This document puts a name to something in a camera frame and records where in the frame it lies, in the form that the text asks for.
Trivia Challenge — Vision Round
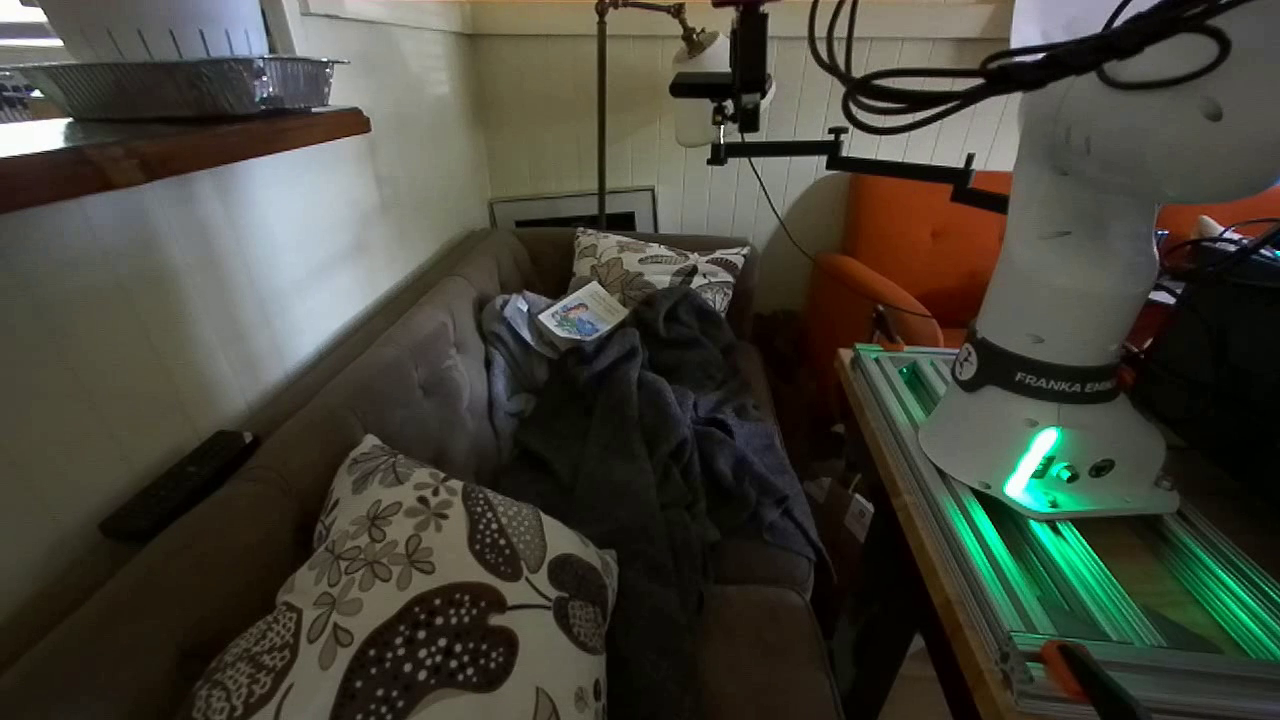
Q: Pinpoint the dark grey knit cloth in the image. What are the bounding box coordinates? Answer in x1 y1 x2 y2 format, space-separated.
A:
494 285 751 720

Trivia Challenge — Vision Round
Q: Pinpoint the small floral leaf pillow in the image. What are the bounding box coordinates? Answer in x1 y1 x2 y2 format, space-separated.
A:
569 222 751 319

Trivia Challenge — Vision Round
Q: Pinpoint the dark navy cloth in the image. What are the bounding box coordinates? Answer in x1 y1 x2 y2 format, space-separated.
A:
685 393 838 570

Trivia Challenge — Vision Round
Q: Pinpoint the large white floral pillow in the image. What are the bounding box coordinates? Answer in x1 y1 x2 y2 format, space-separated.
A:
183 432 626 720

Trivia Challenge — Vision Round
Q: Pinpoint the white blue book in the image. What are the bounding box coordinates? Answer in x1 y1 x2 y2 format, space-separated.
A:
532 280 633 353

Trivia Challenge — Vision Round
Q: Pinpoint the blue grey crumpled garment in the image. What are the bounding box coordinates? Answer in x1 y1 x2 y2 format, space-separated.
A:
476 286 645 444

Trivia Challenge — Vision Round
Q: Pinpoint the framed picture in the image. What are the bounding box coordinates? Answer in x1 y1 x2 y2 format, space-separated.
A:
484 185 663 236

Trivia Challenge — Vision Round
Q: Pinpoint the grey tufted sofa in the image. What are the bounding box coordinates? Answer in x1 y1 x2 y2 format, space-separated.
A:
0 222 854 720

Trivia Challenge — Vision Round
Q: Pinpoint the brass floor lamp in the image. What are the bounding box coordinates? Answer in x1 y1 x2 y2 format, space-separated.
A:
594 0 727 233

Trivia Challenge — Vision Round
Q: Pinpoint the orange armchair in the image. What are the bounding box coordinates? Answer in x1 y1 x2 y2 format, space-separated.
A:
801 166 1280 402

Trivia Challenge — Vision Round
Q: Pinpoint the black remote control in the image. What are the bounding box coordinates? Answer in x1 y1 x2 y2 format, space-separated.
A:
95 429 266 546

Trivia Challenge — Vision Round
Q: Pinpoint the orange black clamp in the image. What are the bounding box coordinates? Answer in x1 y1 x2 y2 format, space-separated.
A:
1035 635 1156 720

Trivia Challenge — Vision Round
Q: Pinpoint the aluminium foil tray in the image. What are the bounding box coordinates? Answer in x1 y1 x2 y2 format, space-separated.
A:
26 52 343 126

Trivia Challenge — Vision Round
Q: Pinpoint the black bag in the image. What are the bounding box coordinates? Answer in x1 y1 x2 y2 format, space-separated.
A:
1132 236 1280 496

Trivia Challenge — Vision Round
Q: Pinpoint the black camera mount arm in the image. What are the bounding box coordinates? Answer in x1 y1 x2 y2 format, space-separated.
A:
706 125 1013 216

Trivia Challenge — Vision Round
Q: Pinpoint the aluminium frame robot table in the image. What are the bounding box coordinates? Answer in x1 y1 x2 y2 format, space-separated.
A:
838 339 1280 720

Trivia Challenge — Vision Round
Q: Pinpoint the wooden wall shelf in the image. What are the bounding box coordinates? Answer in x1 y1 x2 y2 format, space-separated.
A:
0 103 376 216

